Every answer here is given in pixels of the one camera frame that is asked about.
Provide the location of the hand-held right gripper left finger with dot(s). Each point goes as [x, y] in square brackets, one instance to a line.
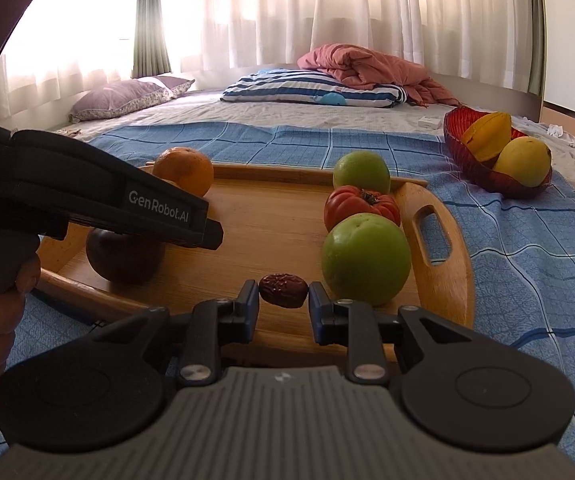
[252, 306]

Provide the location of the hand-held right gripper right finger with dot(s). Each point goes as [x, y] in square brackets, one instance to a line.
[316, 311]

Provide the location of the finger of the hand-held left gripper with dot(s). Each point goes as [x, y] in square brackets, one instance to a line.
[213, 234]

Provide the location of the red date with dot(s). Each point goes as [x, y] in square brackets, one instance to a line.
[283, 290]

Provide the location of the wooden tray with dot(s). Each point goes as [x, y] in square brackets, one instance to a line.
[277, 230]

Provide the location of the orange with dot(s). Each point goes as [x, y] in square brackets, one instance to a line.
[187, 167]

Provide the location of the large green apple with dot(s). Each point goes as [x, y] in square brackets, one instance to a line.
[367, 260]

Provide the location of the dark purple tomato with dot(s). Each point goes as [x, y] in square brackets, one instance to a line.
[127, 260]

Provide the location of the red ribbed tomato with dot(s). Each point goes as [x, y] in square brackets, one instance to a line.
[352, 207]

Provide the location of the small green apple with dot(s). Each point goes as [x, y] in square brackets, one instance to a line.
[362, 172]

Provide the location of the purple pillow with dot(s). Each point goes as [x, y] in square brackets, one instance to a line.
[127, 97]

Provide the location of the blue striped pillow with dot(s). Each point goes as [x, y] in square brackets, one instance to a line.
[307, 89]

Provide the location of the blue checked blanket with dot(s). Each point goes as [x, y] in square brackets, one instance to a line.
[527, 260]

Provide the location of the white small box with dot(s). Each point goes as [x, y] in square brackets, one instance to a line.
[428, 122]

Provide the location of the red glass bowl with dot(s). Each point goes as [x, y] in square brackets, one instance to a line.
[497, 182]

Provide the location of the pink quilt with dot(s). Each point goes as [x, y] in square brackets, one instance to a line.
[377, 67]

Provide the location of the yellow starfruit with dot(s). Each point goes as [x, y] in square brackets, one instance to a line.
[490, 135]

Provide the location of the yellow mango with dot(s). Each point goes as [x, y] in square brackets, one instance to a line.
[525, 162]

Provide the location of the white sheer curtain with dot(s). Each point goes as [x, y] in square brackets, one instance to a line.
[342, 10]

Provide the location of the narrow green curtain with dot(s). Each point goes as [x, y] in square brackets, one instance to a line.
[535, 25]

